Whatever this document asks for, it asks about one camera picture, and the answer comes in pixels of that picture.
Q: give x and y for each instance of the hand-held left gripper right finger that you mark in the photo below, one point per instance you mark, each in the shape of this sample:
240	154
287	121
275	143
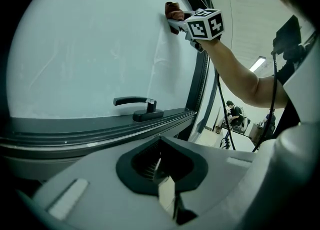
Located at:
220	174

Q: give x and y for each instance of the brown cloth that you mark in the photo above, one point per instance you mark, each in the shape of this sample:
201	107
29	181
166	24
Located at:
175	12

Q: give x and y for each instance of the black box device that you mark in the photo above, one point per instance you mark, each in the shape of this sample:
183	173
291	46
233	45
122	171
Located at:
287	33

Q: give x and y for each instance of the ceiling light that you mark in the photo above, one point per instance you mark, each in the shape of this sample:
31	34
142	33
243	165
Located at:
257	63

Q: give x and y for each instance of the person's right forearm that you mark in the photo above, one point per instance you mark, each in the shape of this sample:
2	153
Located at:
237	73

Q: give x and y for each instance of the frosted glass window pane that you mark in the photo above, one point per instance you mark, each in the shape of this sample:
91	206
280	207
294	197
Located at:
87	48

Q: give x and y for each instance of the dark framed glass window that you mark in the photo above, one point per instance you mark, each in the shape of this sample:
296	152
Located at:
75	128

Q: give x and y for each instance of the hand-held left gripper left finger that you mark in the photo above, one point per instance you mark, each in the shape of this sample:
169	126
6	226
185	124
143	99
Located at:
100	174

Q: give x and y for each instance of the brown cabinet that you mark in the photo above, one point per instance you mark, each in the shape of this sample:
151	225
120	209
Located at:
255	133

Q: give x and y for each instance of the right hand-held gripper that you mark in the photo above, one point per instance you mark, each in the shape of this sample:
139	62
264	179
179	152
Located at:
205	26

